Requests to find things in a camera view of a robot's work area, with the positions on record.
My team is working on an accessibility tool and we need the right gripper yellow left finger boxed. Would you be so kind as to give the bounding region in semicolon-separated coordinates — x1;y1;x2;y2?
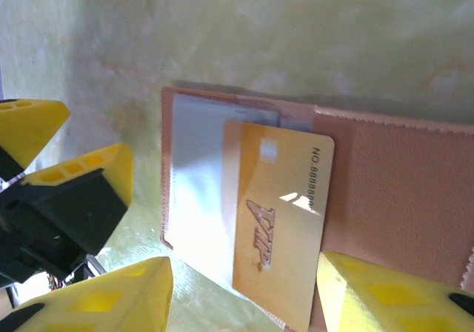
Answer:
0;256;174;332

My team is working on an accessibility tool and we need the pink leather card holder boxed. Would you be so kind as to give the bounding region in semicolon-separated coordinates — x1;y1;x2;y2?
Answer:
160;86;474;332

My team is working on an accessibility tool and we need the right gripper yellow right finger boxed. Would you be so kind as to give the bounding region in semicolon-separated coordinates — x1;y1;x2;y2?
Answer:
316;252;474;332

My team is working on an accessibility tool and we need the gold VIP card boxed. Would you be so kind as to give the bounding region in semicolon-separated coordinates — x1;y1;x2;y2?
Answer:
221;119;336;332

